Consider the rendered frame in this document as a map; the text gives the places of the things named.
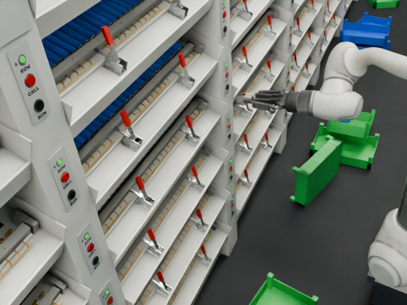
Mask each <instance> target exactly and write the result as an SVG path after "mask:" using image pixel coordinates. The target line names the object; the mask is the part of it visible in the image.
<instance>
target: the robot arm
mask: <svg viewBox="0 0 407 305"><path fill-rule="evenodd" d="M369 65H375V66H377V67H379V68H381V69H383V70H385V71H387V72H389V73H391V74H393V75H395V76H397V77H400V78H402V79H406V80H407V57H406V56H403V55H401V54H397V53H394V52H391V51H388V50H384V49H382V48H375V47H371V48H365V49H362V50H359V49H358V48H357V46H356V45H355V44H353V43H352V42H341V43H339V44H337V45H336V46H335V47H334V48H333V50H332V51H331V53H330V55H329V57H328V60H327V63H326V67H325V72H324V76H323V84H322V87H321V89H320V91H316V90H301V91H300V92H299V91H289V92H288V93H286V92H285V89H281V90H259V92H258V93H246V96H243V94H244V93H239V95H238V96H237V97H236V102H237V103H250V104H252V107H253V108H257V109H260V110H265V111H270V112H272V113H276V110H278V109H280V110H282V109H286V110H287V112H290V113H298V114H299V115H301V116H311V117H313V116H314V117H319V118H321V119H325V120H335V121H346V120H354V119H357V118H358V117H359V116H360V114H361V112H362V108H363V97H362V96H361V95H359V94H358V93H356V92H354V91H352V88H353V85H354V83H356V82H357V81H358V80H359V79H360V78H361V77H362V76H363V75H364V74H365V73H366V70H367V66H369ZM368 266H369V269H370V271H371V273H372V274H373V276H374V277H375V278H376V279H377V280H379V281H380V282H381V283H383V284H385V285H387V286H392V287H405V286H407V177H406V181H405V185H404V188H403V192H402V197H401V199H400V204H399V207H398V208H397V209H394V210H392V211H391V212H389V213H388V214H387V216H386V218H385V220H384V222H383V224H382V226H381V228H380V230H379V232H378V234H377V236H376V238H375V241H374V242H373V243H372V244H371V246H370V247H369V252H368Z"/></svg>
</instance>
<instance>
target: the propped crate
mask: <svg viewBox="0 0 407 305"><path fill-rule="evenodd" d="M375 113H376V110H374V109H372V111H371V113H366V112H361V114H360V116H359V117H358V118H357V119H354V120H351V121H350V123H345V122H338V121H335V120H329V121H328V124H327V129H326V130H327V131H330V132H334V133H339V134H344V135H348V136H354V137H359V138H363V139H367V138H368V135H369V132H370V130H371V127H372V125H373V121H374V116H375Z"/></svg>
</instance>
